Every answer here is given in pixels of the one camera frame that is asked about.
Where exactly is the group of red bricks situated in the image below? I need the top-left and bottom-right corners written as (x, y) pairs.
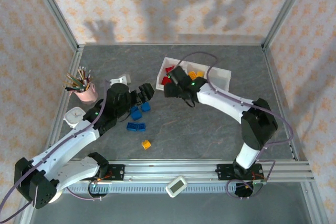
top-left (156, 57), bottom-right (188, 91)

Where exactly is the pink cup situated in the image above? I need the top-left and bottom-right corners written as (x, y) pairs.
top-left (73, 83), bottom-right (99, 105)

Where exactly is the coloured pencils bunch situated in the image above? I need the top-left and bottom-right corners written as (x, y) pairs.
top-left (64, 66), bottom-right (93, 91)

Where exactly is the white digital timer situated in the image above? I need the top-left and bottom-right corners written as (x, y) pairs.
top-left (165, 175), bottom-right (188, 198)

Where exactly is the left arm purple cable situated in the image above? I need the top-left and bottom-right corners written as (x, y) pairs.
top-left (0, 78), bottom-right (111, 222)

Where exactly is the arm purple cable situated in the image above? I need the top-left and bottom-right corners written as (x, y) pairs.
top-left (0, 78), bottom-right (111, 222)
top-left (177, 51), bottom-right (294, 200)

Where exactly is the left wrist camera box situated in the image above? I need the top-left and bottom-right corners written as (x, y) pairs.
top-left (109, 73), bottom-right (132, 86)

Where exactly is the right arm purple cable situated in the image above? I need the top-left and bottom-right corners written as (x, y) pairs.
top-left (177, 51), bottom-right (294, 200)

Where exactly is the aluminium back rail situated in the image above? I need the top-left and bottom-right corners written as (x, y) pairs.
top-left (78, 42), bottom-right (265, 47)

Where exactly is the aluminium side rail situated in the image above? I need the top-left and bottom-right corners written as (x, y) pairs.
top-left (41, 47), bottom-right (85, 162)
top-left (262, 47), bottom-right (300, 162)

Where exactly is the aluminium front rail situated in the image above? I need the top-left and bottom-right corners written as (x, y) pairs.
top-left (70, 159), bottom-right (314, 183)

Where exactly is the grey slotted cable duct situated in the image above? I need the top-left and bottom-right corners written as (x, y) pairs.
top-left (62, 183), bottom-right (254, 195)

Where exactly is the aluminium frame post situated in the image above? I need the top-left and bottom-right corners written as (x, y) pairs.
top-left (262, 0), bottom-right (313, 50)
top-left (27, 0), bottom-right (81, 51)

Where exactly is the aluminium frame leg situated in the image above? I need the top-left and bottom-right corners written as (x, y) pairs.
top-left (300, 182), bottom-right (330, 224)

